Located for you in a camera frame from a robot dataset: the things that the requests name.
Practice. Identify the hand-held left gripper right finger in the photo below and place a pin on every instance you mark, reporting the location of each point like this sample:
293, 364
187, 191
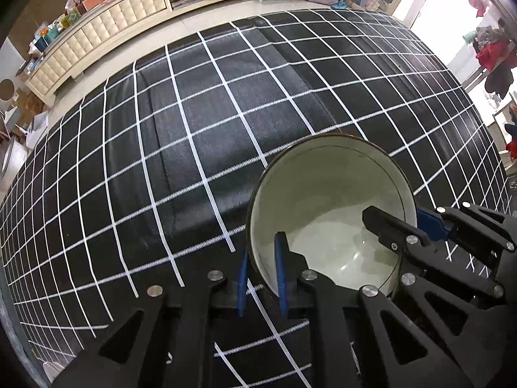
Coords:
279, 270

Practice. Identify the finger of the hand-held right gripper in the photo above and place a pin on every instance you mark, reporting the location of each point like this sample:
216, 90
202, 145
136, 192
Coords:
432, 226
387, 226

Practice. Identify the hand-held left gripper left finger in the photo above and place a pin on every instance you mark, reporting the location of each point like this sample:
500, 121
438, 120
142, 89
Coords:
242, 287

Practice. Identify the cream bowl dark pattern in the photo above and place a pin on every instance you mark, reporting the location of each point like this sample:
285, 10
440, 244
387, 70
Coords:
323, 194

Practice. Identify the black white checked tablecloth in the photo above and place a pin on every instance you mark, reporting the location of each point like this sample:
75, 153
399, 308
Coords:
161, 149

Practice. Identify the hanging clothes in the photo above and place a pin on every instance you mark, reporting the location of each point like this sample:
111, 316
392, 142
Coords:
490, 54

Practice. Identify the white flat box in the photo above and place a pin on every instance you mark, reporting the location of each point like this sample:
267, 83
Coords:
36, 127

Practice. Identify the cardboard boxes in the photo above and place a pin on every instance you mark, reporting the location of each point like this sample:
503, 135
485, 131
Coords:
26, 105

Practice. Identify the cream tufted low cabinet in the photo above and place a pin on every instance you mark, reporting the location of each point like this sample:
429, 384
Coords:
121, 16

